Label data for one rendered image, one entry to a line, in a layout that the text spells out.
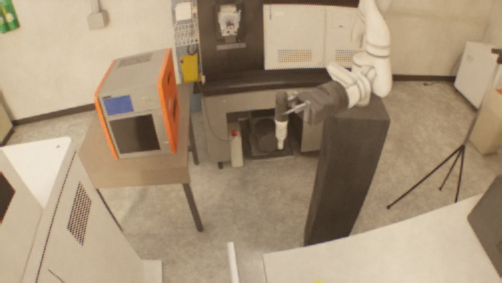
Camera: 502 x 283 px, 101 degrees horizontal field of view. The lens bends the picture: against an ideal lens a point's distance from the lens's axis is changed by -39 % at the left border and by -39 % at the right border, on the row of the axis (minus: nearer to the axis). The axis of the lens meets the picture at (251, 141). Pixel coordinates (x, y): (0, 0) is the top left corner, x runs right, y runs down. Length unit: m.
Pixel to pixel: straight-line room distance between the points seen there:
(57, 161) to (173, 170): 1.03
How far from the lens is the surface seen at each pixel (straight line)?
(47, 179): 0.56
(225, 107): 2.05
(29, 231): 0.48
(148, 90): 1.37
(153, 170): 1.55
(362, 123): 1.17
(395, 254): 1.05
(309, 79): 2.07
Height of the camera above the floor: 1.76
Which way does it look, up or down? 41 degrees down
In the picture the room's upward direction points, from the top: 2 degrees counter-clockwise
